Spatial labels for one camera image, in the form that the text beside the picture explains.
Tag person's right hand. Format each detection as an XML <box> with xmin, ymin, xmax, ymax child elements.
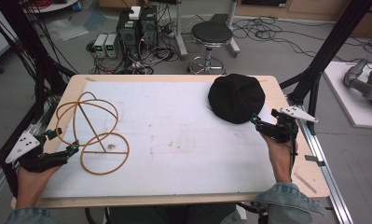
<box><xmin>260</xmin><ymin>133</ymin><xmax>299</xmax><ymax>185</ymax></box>

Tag black computer tower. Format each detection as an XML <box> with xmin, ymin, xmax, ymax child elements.
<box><xmin>116</xmin><ymin>11</ymin><xmax>142</xmax><ymax>61</ymax></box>
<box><xmin>138</xmin><ymin>5</ymin><xmax>159</xmax><ymax>50</ymax></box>

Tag strip of tape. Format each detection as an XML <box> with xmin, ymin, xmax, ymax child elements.
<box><xmin>293</xmin><ymin>172</ymin><xmax>318</xmax><ymax>195</ymax></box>

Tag white floor board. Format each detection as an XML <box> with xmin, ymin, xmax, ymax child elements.
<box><xmin>323</xmin><ymin>61</ymin><xmax>372</xmax><ymax>130</ymax></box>

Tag tangle of cables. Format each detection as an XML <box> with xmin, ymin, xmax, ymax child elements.
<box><xmin>86</xmin><ymin>18</ymin><xmax>182</xmax><ymax>76</ymax></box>

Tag small metal bracket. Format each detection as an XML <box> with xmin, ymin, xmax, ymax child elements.
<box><xmin>304</xmin><ymin>154</ymin><xmax>326</xmax><ymax>168</ymax></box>

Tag round white table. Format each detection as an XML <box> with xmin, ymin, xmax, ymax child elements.
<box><xmin>22</xmin><ymin>0</ymin><xmax>79</xmax><ymax>14</ymax></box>

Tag white table mat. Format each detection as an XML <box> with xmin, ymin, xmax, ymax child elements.
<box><xmin>41</xmin><ymin>80</ymin><xmax>279</xmax><ymax>199</ymax></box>

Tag white stand leg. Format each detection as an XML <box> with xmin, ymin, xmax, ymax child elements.
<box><xmin>226</xmin><ymin>0</ymin><xmax>241</xmax><ymax>59</ymax></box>
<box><xmin>173</xmin><ymin>0</ymin><xmax>189</xmax><ymax>61</ymax></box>

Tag black floor cables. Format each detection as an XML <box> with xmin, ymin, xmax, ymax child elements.
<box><xmin>231</xmin><ymin>15</ymin><xmax>372</xmax><ymax>64</ymax></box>

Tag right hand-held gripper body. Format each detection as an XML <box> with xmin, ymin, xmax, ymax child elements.
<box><xmin>267</xmin><ymin>105</ymin><xmax>319</xmax><ymax>145</ymax></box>

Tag grey power supply unit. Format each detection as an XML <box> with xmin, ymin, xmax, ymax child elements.
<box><xmin>92</xmin><ymin>33</ymin><xmax>109</xmax><ymax>59</ymax></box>
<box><xmin>104</xmin><ymin>33</ymin><xmax>120</xmax><ymax>59</ymax></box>

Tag person's left hand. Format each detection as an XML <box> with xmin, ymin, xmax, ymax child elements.
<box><xmin>15</xmin><ymin>165</ymin><xmax>62</xmax><ymax>209</ymax></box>

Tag aluminium rail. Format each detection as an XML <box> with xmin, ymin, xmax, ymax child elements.
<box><xmin>286</xmin><ymin>98</ymin><xmax>355</xmax><ymax>224</ymax></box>

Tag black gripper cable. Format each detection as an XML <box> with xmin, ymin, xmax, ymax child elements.
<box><xmin>288</xmin><ymin>136</ymin><xmax>299</xmax><ymax>184</ymax></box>

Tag black beret hat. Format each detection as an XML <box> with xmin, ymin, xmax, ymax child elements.
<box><xmin>207</xmin><ymin>73</ymin><xmax>267</xmax><ymax>125</ymax></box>

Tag white box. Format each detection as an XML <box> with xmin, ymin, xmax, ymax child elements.
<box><xmin>129</xmin><ymin>6</ymin><xmax>142</xmax><ymax>21</ymax></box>

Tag clear plastic sheet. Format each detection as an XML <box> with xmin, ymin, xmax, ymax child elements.
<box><xmin>46</xmin><ymin>18</ymin><xmax>90</xmax><ymax>42</ymax></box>

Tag black round stool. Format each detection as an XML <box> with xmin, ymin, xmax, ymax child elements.
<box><xmin>187</xmin><ymin>21</ymin><xmax>235</xmax><ymax>76</ymax></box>

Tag black metal frame post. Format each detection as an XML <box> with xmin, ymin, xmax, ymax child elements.
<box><xmin>0</xmin><ymin>0</ymin><xmax>77</xmax><ymax>188</ymax></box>
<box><xmin>279</xmin><ymin>0</ymin><xmax>372</xmax><ymax>135</ymax></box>

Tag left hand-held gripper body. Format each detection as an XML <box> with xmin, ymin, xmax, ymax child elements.
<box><xmin>5</xmin><ymin>130</ymin><xmax>70</xmax><ymax>174</ymax></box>

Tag tan wire hat stand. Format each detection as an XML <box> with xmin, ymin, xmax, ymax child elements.
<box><xmin>54</xmin><ymin>91</ymin><xmax>131</xmax><ymax>176</ymax></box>

